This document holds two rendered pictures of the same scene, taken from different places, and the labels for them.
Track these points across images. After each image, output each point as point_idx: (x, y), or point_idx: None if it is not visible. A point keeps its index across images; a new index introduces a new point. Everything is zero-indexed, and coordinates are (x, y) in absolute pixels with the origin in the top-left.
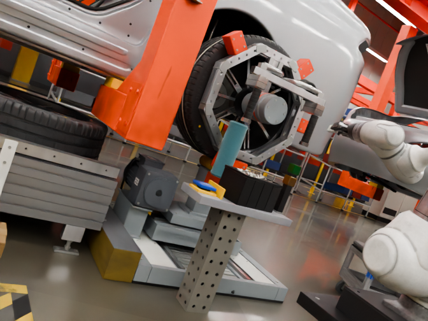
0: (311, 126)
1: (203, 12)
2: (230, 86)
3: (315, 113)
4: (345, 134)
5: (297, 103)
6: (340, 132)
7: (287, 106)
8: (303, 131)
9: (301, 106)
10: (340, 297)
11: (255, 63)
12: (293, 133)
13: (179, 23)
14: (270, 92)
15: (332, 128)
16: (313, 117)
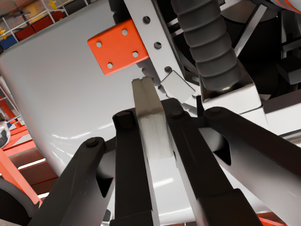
0: (217, 24)
1: None
2: (232, 9)
3: (247, 89)
4: (139, 197)
5: (185, 74)
6: (142, 144)
7: (182, 52)
8: (111, 34)
9: (179, 78)
10: None
11: (264, 66)
12: (134, 1)
13: None
14: (246, 39)
15: (171, 106)
16: (236, 66)
